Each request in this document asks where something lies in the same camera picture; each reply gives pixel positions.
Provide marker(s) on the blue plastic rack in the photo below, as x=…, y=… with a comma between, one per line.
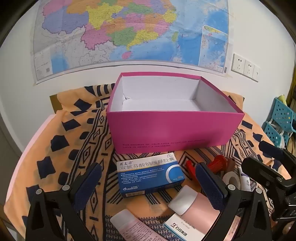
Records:
x=281, y=113

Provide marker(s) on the pink sheet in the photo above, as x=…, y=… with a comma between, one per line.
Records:
x=30, y=143

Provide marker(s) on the yellow green plastic item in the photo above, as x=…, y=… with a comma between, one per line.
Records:
x=282, y=98

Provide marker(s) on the pink jar with white cap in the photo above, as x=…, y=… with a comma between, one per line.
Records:
x=185, y=200

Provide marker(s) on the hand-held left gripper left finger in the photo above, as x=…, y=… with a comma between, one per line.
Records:
x=89, y=185

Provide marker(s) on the colourful wall map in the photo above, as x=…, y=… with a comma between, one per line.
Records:
x=115, y=34

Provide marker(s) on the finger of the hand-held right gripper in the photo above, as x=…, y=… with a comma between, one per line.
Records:
x=268, y=146
x=259, y=169

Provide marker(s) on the pink cardboard box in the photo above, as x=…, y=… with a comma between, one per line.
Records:
x=173, y=129

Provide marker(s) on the pink tube with white cap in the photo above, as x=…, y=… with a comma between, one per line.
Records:
x=134, y=227

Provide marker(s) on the brown wooden back scratcher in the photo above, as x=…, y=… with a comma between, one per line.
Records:
x=230, y=165

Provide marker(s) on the white medicine box blue stripes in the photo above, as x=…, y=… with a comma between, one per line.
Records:
x=182, y=229

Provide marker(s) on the white tape roll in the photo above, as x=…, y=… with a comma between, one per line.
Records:
x=227, y=179

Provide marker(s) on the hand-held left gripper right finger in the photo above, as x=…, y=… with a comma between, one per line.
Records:
x=209, y=185

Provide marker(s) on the white wall switch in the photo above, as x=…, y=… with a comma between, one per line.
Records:
x=256, y=73

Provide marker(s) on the small white tube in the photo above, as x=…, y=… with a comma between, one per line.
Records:
x=246, y=180

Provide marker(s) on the orange patterned blanket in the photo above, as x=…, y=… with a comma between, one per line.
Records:
x=69, y=139

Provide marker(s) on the white wall socket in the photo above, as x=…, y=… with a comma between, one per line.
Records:
x=248, y=68
x=238, y=63

